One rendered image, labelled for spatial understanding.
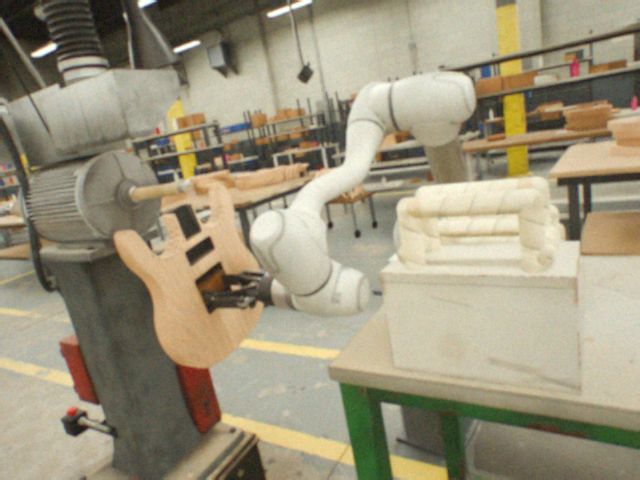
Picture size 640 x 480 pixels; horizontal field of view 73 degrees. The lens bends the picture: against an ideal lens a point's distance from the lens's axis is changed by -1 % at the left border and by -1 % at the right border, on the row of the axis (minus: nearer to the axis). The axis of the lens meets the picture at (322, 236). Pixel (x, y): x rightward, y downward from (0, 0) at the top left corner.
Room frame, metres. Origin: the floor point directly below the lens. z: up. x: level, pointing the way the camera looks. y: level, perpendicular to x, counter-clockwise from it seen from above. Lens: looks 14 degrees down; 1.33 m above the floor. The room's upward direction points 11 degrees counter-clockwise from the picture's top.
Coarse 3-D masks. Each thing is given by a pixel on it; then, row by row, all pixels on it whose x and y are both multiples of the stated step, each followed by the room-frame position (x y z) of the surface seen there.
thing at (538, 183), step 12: (492, 180) 0.64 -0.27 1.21; (504, 180) 0.63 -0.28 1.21; (516, 180) 0.62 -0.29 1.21; (528, 180) 0.61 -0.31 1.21; (540, 180) 0.60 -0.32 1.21; (420, 192) 0.69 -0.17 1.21; (432, 192) 0.68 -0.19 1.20; (444, 192) 0.67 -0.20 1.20; (456, 192) 0.66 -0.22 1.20; (468, 192) 0.65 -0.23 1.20
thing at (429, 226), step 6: (426, 222) 0.69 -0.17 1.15; (432, 222) 0.69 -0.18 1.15; (426, 228) 0.69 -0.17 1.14; (432, 228) 0.69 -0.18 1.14; (438, 228) 0.69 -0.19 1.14; (426, 234) 0.69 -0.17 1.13; (432, 234) 0.69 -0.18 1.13; (438, 234) 0.69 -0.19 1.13; (432, 240) 0.69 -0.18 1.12; (438, 240) 0.69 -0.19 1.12; (432, 246) 0.69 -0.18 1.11; (438, 246) 0.69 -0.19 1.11; (426, 252) 0.69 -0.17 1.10; (432, 252) 0.69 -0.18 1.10
